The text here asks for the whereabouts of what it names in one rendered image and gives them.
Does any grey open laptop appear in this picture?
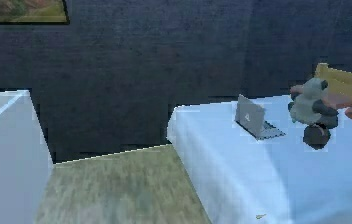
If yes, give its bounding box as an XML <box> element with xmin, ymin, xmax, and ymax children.
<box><xmin>234</xmin><ymin>93</ymin><xmax>287</xmax><ymax>141</ymax></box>

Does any bed with pale blue sheet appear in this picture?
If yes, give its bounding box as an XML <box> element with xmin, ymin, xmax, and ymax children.
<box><xmin>166</xmin><ymin>62</ymin><xmax>352</xmax><ymax>224</ymax></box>

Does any grey and black plush toy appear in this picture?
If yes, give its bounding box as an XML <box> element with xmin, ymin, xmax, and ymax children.
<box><xmin>287</xmin><ymin>77</ymin><xmax>340</xmax><ymax>151</ymax></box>

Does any grey cabinet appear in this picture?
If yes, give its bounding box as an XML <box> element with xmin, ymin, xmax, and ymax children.
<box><xmin>0</xmin><ymin>89</ymin><xmax>55</xmax><ymax>224</ymax></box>

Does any framed landscape wall picture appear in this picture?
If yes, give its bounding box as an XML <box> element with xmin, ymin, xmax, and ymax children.
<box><xmin>0</xmin><ymin>0</ymin><xmax>71</xmax><ymax>25</ymax></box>

